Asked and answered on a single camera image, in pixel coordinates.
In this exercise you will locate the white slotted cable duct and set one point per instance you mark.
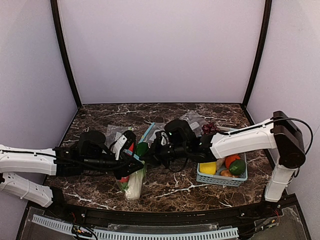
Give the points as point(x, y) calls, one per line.
point(134, 232)

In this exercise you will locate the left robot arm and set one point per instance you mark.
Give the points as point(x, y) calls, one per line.
point(88, 153)

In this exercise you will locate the purple grape bunch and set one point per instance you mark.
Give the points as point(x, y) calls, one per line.
point(209, 128)

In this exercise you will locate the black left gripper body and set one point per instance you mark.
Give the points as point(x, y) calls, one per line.
point(124, 166)

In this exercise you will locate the clear zip bag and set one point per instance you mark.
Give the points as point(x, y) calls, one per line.
point(113, 132)
point(135, 180)
point(150, 135)
point(194, 120)

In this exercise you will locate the light blue plastic basket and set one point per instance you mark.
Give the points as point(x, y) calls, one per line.
point(223, 175)

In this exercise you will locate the black frame post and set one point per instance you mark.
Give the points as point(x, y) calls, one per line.
point(259, 52)
point(63, 52)

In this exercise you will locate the yellow lemon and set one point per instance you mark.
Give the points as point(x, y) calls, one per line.
point(209, 168)

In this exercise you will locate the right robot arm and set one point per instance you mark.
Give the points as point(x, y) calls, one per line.
point(178, 141)

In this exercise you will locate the green white bok choy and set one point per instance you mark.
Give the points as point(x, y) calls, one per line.
point(136, 180)

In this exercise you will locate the orange tangerine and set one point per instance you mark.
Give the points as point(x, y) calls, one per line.
point(230, 159)

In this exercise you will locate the black left frame post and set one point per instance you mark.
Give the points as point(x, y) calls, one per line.
point(63, 52)

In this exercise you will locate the black right frame post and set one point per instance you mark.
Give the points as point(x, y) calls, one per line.
point(259, 52)

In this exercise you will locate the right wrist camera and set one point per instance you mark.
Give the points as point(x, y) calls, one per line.
point(162, 138)

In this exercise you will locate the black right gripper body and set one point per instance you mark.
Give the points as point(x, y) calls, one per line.
point(160, 152)

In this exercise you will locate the green avocado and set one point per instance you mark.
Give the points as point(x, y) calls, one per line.
point(237, 167)

